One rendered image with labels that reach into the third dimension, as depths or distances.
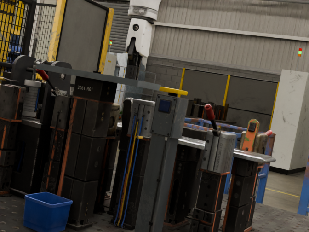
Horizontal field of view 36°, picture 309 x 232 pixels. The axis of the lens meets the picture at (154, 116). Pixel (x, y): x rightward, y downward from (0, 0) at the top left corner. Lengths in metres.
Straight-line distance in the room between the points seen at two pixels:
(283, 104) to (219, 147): 8.16
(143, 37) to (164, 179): 0.40
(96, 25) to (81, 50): 0.37
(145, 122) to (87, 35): 3.84
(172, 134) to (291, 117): 8.25
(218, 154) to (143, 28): 0.42
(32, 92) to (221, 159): 0.73
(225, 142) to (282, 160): 8.15
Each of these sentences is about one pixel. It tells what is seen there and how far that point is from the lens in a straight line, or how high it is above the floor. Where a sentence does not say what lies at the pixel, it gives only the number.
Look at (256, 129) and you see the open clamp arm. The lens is 1.70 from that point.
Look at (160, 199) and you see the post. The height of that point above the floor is 0.86.
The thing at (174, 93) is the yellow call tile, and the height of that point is 1.15.
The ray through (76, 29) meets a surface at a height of 1.64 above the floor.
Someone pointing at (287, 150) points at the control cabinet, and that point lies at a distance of 9.48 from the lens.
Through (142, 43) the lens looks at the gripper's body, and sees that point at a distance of 1.34.
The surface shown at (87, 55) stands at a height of 1.40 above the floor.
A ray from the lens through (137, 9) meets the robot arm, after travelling 1.36.
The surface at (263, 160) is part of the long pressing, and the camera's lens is 1.48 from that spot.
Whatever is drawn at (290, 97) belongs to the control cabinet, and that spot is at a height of 1.48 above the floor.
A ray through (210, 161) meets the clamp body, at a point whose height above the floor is 0.97.
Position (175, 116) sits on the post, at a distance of 1.26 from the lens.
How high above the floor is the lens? 1.15
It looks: 3 degrees down
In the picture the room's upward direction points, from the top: 10 degrees clockwise
